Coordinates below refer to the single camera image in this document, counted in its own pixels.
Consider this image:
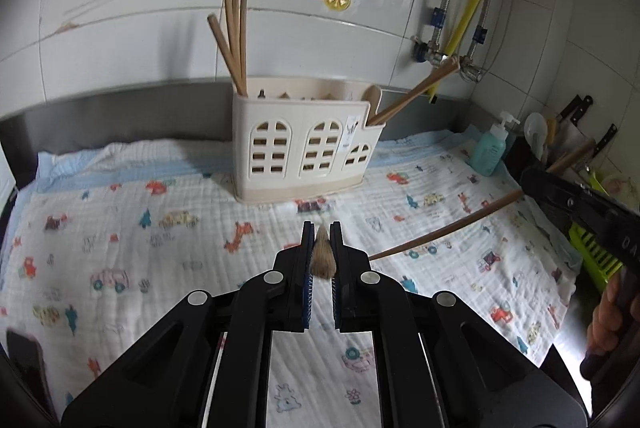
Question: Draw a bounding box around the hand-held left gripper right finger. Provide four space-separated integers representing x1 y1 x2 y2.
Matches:
330 221 590 428

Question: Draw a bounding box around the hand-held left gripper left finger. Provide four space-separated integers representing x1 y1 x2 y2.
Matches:
60 221 317 428

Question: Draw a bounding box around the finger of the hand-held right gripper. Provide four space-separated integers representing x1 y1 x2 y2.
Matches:
520 167 576 223

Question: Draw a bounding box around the cream plastic utensil holder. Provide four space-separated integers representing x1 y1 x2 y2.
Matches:
231 76 383 205

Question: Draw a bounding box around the person's right hand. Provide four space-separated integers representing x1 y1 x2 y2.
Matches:
585 269 632 357

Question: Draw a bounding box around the lime green plastic basket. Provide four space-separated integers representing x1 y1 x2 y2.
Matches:
567 170 626 281

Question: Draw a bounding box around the white plastic ladle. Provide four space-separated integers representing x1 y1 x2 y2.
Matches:
522 112 550 163

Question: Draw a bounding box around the teal soap pump bottle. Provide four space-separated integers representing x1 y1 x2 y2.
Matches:
467 110 522 177

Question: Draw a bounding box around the white cartoon printed blanket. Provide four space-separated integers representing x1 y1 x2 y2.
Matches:
0 135 583 428

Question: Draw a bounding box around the metal water valve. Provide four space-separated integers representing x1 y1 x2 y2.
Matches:
457 55 488 83

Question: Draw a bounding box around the light blue cloth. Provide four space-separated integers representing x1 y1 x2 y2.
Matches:
10 123 506 233

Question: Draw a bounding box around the black smartphone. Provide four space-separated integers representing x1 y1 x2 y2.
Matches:
5 329 57 416

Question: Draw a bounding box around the black handled knife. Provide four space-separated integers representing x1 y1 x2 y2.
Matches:
592 123 618 159
555 95 594 129

